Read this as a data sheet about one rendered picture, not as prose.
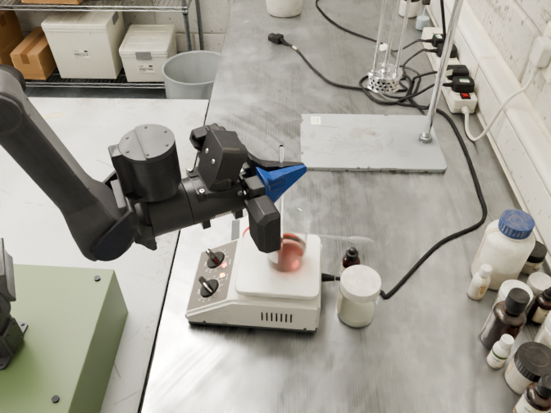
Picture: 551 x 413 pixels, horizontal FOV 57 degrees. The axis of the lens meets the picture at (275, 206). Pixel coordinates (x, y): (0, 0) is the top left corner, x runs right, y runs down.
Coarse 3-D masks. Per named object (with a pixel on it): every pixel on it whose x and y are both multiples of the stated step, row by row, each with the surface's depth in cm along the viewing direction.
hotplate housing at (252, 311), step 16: (240, 240) 81; (320, 272) 76; (320, 288) 74; (224, 304) 73; (240, 304) 72; (256, 304) 72; (272, 304) 72; (288, 304) 72; (304, 304) 72; (320, 304) 72; (192, 320) 76; (208, 320) 76; (224, 320) 75; (240, 320) 75; (256, 320) 75; (272, 320) 74; (288, 320) 74; (304, 320) 74
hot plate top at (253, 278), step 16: (320, 240) 78; (240, 256) 76; (256, 256) 76; (320, 256) 76; (240, 272) 74; (256, 272) 74; (272, 272) 74; (304, 272) 74; (240, 288) 71; (256, 288) 71; (272, 288) 71; (288, 288) 71; (304, 288) 71
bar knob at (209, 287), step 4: (200, 276) 77; (200, 280) 76; (204, 280) 75; (208, 280) 77; (212, 280) 77; (216, 280) 76; (204, 284) 75; (208, 284) 74; (212, 284) 76; (216, 284) 76; (204, 288) 74; (208, 288) 74; (212, 288) 75; (216, 288) 75; (200, 292) 76; (204, 292) 76; (208, 292) 75; (212, 292) 75; (204, 296) 75; (208, 296) 75
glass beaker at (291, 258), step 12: (288, 204) 72; (288, 216) 73; (300, 216) 72; (288, 228) 75; (300, 228) 73; (288, 240) 68; (300, 240) 69; (276, 252) 70; (288, 252) 70; (300, 252) 71; (276, 264) 72; (288, 264) 71; (300, 264) 72
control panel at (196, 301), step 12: (204, 252) 84; (228, 252) 80; (204, 264) 81; (228, 264) 78; (204, 276) 79; (216, 276) 77; (228, 276) 76; (192, 288) 79; (228, 288) 74; (192, 300) 77; (204, 300) 75; (216, 300) 74
